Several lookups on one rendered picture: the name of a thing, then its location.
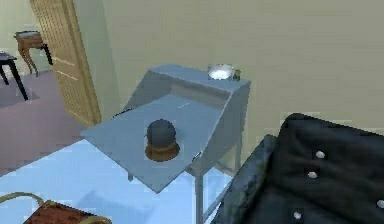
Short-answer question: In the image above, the brown wooden side table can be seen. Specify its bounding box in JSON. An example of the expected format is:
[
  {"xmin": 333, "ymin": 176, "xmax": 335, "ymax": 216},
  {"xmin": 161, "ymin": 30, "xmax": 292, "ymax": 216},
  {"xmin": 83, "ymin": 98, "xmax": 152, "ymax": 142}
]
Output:
[{"xmin": 13, "ymin": 30, "xmax": 54, "ymax": 78}]

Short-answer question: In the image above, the tan wooden room door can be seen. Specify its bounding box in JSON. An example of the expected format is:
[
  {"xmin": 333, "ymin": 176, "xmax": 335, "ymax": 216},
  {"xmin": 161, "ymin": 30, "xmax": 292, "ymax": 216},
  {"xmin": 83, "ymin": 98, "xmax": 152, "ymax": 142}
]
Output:
[{"xmin": 29, "ymin": 0, "xmax": 102, "ymax": 127}]

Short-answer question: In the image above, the red-brown bag with tan strap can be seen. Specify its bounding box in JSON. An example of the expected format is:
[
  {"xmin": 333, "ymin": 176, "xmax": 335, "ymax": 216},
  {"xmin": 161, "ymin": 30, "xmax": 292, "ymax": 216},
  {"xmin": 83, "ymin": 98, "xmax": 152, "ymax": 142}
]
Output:
[{"xmin": 0, "ymin": 191, "xmax": 113, "ymax": 224}]

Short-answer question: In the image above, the black tufted armchair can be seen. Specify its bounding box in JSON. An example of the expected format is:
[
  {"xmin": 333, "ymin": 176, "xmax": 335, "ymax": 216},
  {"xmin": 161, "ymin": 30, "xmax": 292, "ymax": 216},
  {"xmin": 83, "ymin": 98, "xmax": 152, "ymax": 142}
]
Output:
[{"xmin": 210, "ymin": 112, "xmax": 384, "ymax": 224}]

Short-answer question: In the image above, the white glass bowl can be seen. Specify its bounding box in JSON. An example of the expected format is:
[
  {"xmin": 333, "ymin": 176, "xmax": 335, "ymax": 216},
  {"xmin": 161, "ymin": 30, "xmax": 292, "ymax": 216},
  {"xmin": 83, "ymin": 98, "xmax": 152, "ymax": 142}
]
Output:
[{"xmin": 206, "ymin": 63, "xmax": 235, "ymax": 81}]

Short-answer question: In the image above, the grey-blue writing desk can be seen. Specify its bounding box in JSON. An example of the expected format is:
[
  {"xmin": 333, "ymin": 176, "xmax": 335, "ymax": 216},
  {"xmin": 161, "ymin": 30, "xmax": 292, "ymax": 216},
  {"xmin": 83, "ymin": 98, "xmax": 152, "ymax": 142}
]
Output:
[{"xmin": 80, "ymin": 63, "xmax": 252, "ymax": 224}]

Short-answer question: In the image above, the dark globe on brown base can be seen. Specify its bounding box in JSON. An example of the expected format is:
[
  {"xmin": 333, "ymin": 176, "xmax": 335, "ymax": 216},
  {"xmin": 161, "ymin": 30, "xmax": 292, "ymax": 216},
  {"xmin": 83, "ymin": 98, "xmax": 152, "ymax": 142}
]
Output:
[{"xmin": 144, "ymin": 118, "xmax": 181, "ymax": 163}]

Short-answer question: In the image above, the black table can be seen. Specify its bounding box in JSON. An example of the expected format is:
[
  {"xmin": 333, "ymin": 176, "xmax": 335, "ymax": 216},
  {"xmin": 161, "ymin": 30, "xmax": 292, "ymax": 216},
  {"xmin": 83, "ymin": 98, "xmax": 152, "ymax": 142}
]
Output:
[{"xmin": 0, "ymin": 50, "xmax": 30, "ymax": 102}]

